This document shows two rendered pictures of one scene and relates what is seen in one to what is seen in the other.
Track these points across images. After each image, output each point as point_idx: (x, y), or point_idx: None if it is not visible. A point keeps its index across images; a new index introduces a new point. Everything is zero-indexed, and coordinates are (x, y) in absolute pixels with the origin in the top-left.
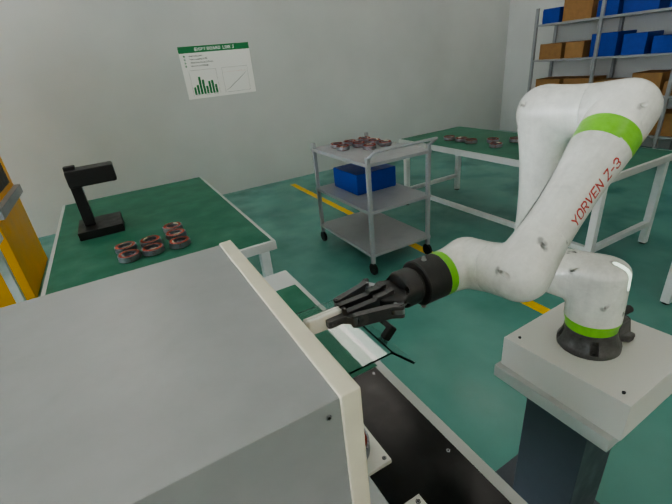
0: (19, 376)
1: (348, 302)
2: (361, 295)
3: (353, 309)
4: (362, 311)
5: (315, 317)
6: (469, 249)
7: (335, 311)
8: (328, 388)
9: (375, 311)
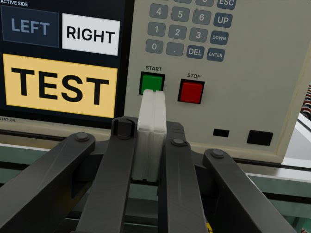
0: None
1: (167, 162)
2: (187, 218)
3: (109, 150)
4: (68, 157)
5: (152, 98)
6: None
7: (140, 119)
8: None
9: (10, 180)
